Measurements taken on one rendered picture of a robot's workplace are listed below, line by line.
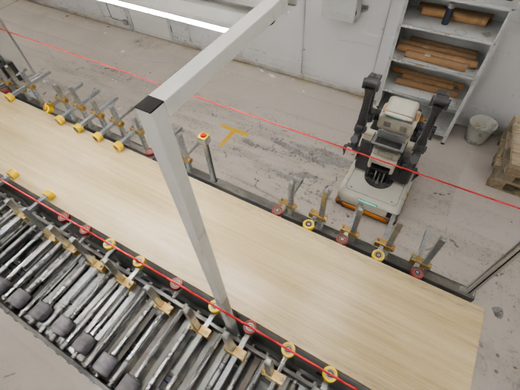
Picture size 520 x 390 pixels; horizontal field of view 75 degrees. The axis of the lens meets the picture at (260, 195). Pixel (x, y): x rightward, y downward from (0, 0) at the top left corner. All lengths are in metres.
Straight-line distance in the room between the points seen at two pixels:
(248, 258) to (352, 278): 0.67
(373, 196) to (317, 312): 1.62
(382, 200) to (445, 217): 0.74
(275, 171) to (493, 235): 2.27
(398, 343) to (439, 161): 2.67
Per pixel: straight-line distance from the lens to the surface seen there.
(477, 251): 3.81
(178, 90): 0.85
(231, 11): 1.36
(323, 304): 2.17
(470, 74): 4.13
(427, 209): 3.89
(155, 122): 0.82
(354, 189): 3.45
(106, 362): 2.33
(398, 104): 2.69
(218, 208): 2.51
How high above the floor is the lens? 2.93
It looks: 53 degrees down
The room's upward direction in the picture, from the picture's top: 4 degrees counter-clockwise
